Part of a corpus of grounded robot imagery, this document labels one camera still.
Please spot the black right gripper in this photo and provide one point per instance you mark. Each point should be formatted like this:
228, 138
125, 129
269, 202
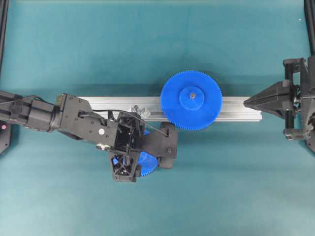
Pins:
285, 110

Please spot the silver aluminium extrusion rail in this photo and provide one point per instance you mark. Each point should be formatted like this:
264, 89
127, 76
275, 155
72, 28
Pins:
233, 109

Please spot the large blue gear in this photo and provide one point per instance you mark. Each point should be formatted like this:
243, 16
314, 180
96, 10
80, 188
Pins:
191, 100

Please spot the small blue gear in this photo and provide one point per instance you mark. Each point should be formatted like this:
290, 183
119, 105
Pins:
146, 163

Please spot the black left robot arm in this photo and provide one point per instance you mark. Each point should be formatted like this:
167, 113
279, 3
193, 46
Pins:
70, 115

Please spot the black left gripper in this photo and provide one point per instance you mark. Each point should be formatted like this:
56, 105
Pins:
125, 154

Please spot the teal table mat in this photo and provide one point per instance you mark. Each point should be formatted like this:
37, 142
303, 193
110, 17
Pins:
231, 179

